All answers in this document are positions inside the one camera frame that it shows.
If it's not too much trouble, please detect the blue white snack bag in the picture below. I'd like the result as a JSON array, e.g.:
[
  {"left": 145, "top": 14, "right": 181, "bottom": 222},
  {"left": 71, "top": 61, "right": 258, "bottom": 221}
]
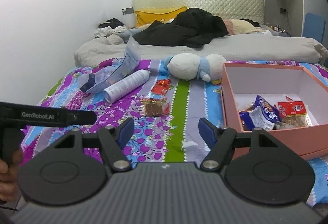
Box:
[{"left": 239, "top": 95, "right": 281, "bottom": 130}]

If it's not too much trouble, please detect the red clear spicy snack bag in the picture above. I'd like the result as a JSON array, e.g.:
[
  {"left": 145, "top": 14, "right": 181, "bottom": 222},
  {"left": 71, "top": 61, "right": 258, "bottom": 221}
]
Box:
[{"left": 276, "top": 96, "right": 309, "bottom": 128}]

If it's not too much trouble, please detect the person's left hand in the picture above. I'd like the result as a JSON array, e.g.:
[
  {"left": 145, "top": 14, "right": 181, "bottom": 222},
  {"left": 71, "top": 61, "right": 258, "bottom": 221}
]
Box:
[{"left": 0, "top": 148, "right": 23, "bottom": 202}]

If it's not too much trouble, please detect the white spray bottle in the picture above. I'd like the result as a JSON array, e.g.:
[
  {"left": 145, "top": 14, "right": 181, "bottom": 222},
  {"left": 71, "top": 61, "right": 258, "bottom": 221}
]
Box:
[{"left": 103, "top": 69, "right": 151, "bottom": 103}]

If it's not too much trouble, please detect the brown strips snack packet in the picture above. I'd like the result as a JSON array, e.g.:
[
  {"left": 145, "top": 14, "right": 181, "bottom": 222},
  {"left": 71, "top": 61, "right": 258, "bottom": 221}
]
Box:
[{"left": 141, "top": 98, "right": 170, "bottom": 117}]

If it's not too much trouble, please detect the floral purple bed sheet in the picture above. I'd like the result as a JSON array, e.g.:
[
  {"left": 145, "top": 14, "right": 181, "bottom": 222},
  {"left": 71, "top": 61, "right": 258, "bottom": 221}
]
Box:
[{"left": 20, "top": 58, "right": 328, "bottom": 208}]

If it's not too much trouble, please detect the clear blue plastic pouch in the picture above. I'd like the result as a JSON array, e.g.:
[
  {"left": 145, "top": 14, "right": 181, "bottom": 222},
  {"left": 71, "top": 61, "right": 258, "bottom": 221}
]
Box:
[{"left": 78, "top": 36, "right": 141, "bottom": 94}]

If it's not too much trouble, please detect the small red candy packet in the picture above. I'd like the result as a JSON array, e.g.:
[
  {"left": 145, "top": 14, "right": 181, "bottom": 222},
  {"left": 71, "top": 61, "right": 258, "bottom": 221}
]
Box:
[{"left": 151, "top": 78, "right": 171, "bottom": 96}]

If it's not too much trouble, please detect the pink cardboard box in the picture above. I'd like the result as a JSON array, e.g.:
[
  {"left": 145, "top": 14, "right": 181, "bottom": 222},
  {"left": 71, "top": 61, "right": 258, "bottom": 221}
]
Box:
[{"left": 221, "top": 63, "right": 327, "bottom": 160}]

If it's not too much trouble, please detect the white blue plush toy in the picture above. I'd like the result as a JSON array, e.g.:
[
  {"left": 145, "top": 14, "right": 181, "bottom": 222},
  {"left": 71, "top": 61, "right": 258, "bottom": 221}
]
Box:
[{"left": 164, "top": 53, "right": 227, "bottom": 82}]

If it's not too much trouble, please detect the grey duvet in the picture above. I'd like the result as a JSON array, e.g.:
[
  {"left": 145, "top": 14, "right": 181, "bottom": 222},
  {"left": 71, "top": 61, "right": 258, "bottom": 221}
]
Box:
[{"left": 74, "top": 33, "right": 327, "bottom": 67}]

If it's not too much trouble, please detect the pink beige pillow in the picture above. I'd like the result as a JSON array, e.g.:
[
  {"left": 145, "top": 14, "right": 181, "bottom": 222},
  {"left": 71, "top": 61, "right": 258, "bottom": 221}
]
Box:
[{"left": 223, "top": 19, "right": 259, "bottom": 36}]

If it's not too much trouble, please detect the pile of clothes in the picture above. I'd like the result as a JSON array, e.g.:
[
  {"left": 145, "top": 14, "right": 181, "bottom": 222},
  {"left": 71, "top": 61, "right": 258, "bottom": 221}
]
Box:
[{"left": 95, "top": 18, "right": 142, "bottom": 43}]

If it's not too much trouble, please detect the black jacket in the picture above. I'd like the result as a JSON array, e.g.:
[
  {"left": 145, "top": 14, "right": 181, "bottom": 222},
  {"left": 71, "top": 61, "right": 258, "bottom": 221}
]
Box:
[{"left": 133, "top": 8, "right": 229, "bottom": 49}]

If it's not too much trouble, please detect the yellow pillow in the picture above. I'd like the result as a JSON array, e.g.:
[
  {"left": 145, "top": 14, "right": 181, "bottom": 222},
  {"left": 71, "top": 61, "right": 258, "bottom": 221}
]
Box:
[{"left": 134, "top": 6, "right": 187, "bottom": 27}]

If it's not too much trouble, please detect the cream quilted headboard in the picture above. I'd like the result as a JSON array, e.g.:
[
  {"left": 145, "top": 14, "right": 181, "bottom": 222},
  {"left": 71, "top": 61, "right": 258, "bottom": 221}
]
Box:
[{"left": 132, "top": 0, "right": 265, "bottom": 24}]

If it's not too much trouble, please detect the blue chair back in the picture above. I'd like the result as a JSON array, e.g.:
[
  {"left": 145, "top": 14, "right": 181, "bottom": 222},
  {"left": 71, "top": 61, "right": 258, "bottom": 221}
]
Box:
[{"left": 302, "top": 13, "right": 326, "bottom": 44}]

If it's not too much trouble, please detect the grey wall socket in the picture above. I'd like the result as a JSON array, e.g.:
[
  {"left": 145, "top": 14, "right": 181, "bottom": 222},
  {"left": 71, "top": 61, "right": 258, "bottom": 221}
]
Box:
[{"left": 122, "top": 7, "right": 134, "bottom": 15}]

